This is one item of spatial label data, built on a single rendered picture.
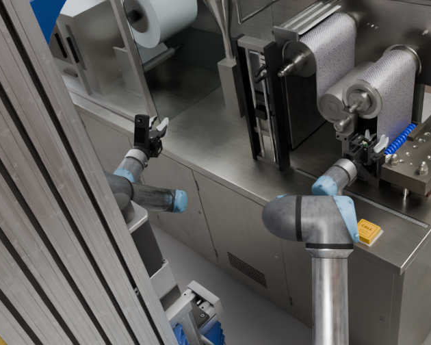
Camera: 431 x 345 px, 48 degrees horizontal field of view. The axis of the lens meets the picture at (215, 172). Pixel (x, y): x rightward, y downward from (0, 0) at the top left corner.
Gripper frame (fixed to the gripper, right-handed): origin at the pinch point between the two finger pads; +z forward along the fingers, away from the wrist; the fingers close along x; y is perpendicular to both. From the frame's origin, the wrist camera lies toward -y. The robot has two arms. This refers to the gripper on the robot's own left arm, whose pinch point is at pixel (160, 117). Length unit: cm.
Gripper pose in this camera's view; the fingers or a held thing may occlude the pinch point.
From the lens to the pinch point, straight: 180.6
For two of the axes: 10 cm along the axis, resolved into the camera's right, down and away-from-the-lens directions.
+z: 3.1, -6.5, 6.9
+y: 0.5, 7.4, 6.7
